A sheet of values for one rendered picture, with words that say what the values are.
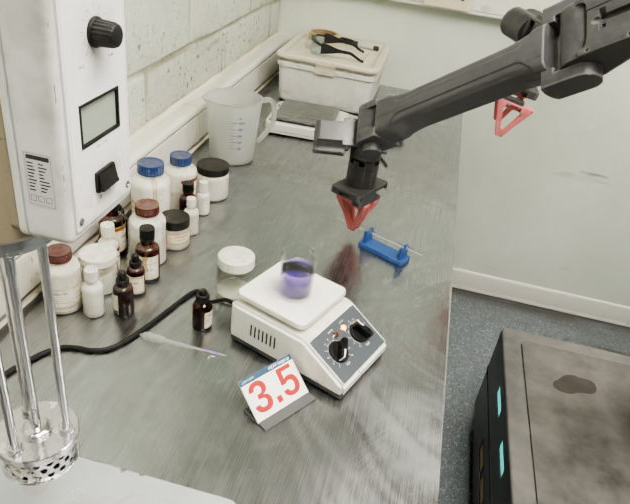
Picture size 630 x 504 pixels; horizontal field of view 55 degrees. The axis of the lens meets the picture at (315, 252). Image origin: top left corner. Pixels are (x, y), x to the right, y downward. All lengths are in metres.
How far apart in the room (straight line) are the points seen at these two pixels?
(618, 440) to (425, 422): 0.79
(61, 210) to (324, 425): 0.53
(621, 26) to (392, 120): 0.37
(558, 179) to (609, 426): 1.03
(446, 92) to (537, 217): 1.53
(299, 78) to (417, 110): 0.97
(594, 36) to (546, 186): 1.59
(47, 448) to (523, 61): 0.68
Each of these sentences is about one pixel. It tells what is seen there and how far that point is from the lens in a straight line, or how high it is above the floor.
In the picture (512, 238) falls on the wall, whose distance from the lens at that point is 2.44.
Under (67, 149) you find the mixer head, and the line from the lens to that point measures 0.37.
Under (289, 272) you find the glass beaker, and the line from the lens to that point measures 0.84.
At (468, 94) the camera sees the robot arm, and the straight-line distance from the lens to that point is 0.90.
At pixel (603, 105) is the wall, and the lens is 2.28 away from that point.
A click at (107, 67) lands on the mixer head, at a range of 0.39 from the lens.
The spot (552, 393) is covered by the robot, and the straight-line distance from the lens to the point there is 1.62.
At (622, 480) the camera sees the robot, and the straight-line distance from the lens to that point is 1.50.
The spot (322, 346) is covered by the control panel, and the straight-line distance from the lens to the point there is 0.85.
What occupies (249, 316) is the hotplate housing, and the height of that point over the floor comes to 0.81.
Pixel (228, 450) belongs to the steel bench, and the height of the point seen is 0.75.
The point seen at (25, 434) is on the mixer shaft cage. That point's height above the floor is 0.93.
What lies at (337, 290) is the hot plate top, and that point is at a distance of 0.90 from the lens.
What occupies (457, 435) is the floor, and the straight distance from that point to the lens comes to 1.93.
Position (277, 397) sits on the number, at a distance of 0.83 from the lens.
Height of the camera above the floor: 1.36
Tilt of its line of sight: 32 degrees down
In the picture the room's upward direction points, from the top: 8 degrees clockwise
